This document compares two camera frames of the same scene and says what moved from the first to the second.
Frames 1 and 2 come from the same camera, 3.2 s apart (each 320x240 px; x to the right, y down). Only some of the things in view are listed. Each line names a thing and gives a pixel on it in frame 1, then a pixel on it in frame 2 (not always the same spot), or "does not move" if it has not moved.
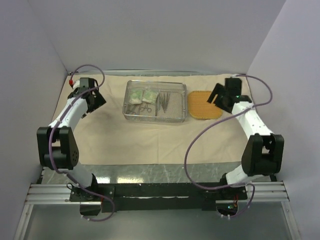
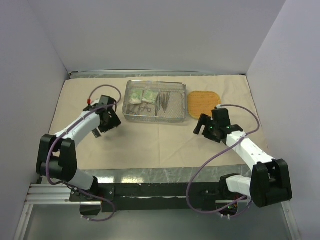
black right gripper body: x=220 y=102 -> x=211 y=133
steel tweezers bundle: x=162 y=99 does not move
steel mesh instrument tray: x=155 y=101 does not move
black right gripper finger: x=218 y=90 -> x=204 y=120
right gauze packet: x=150 y=96 does not move
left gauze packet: x=135 y=96 does not move
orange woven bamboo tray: x=199 y=108 does not move
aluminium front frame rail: x=53 y=194 does not move
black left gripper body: x=99 y=101 -> x=113 y=122
